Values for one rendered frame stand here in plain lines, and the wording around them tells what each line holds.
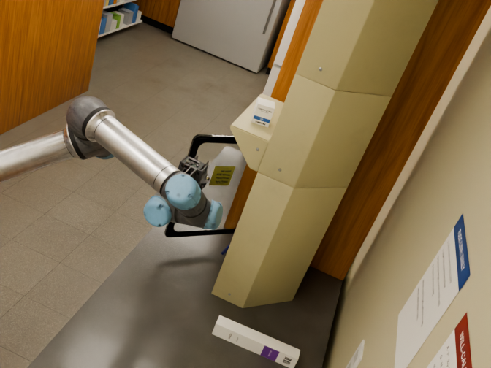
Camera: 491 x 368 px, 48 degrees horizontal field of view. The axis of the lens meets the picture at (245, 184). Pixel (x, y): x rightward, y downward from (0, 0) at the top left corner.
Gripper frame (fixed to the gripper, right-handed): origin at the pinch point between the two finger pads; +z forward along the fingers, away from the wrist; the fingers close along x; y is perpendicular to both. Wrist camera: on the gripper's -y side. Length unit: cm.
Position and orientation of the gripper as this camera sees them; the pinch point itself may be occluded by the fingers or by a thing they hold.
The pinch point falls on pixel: (202, 168)
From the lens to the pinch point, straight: 172.2
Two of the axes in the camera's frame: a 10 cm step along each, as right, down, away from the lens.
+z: 2.9, -4.1, 8.6
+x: -9.1, -4.1, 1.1
